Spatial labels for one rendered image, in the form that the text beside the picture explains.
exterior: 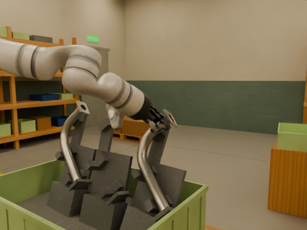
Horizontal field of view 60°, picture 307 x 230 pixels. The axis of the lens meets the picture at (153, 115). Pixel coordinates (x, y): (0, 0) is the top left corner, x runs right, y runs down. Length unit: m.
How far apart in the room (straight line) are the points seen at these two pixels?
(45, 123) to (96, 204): 5.12
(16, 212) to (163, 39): 7.31
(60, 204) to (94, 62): 0.55
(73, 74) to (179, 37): 7.11
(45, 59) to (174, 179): 0.45
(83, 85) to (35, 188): 0.65
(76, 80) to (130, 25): 8.06
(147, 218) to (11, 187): 0.54
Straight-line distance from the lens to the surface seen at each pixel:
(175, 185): 0.77
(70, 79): 0.55
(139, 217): 0.75
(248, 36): 6.96
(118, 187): 0.84
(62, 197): 0.97
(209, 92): 7.17
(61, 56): 0.60
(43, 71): 0.59
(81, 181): 0.91
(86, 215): 0.89
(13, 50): 0.61
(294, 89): 6.72
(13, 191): 1.09
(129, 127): 5.50
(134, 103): 0.65
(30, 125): 5.72
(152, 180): 0.76
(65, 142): 1.02
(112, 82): 0.61
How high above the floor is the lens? 1.28
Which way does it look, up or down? 8 degrees down
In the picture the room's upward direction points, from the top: straight up
